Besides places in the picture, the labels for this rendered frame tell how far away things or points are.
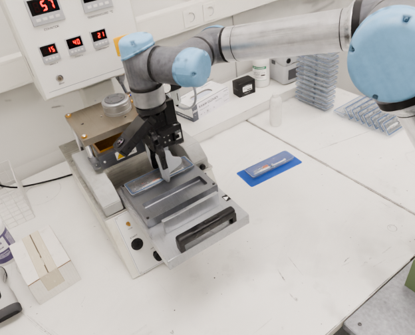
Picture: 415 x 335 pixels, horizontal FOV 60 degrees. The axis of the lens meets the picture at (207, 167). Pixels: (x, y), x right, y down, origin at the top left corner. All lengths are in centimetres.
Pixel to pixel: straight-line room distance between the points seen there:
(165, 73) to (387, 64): 40
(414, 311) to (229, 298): 43
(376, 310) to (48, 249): 87
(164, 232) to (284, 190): 53
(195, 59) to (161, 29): 88
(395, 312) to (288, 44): 66
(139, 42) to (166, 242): 43
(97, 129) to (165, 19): 72
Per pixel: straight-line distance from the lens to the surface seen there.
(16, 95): 151
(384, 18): 56
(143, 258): 106
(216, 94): 162
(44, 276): 108
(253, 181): 129
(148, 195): 92
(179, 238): 78
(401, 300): 104
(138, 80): 80
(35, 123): 156
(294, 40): 75
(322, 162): 138
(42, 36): 112
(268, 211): 118
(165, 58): 75
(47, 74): 114
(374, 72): 56
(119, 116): 105
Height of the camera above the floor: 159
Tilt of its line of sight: 38 degrees down
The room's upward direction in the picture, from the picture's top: 8 degrees counter-clockwise
